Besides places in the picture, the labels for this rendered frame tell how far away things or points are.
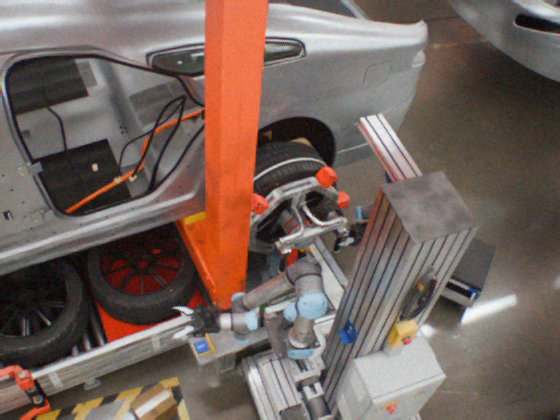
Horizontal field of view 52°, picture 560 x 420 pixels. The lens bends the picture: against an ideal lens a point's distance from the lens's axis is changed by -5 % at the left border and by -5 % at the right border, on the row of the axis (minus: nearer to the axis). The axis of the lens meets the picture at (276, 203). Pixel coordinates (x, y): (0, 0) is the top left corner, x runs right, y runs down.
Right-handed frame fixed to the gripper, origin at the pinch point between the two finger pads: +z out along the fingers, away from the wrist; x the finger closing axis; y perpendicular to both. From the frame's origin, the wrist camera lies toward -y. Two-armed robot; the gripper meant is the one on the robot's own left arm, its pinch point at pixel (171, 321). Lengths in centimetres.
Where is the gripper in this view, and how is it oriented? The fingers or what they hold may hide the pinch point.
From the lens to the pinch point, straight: 251.8
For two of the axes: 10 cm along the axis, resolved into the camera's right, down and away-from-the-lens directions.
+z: -9.9, 0.3, -1.3
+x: -1.1, -6.8, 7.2
